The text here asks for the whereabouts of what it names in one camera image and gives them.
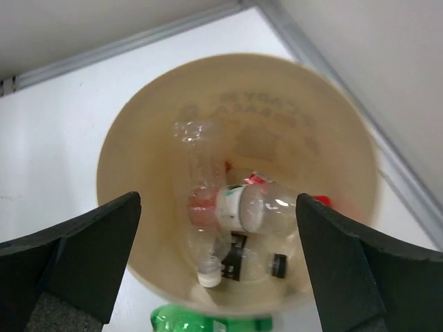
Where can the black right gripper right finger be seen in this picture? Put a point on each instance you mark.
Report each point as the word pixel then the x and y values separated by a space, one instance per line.
pixel 365 280

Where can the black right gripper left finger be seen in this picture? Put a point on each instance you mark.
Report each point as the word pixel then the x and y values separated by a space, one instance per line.
pixel 67 277

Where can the clear bottle black label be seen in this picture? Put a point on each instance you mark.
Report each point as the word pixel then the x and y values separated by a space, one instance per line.
pixel 250 260

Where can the long red label bottle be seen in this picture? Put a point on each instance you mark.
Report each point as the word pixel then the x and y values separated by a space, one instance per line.
pixel 268 209

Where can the short red label bottle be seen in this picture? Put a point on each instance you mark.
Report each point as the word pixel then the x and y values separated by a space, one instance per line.
pixel 236 177

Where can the clear bottle white cap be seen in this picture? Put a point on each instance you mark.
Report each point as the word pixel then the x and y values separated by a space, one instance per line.
pixel 198 169

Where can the beige plastic bin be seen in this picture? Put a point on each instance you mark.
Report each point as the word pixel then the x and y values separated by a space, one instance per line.
pixel 280 119

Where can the green plastic bottle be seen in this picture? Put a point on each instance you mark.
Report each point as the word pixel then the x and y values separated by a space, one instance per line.
pixel 171 317

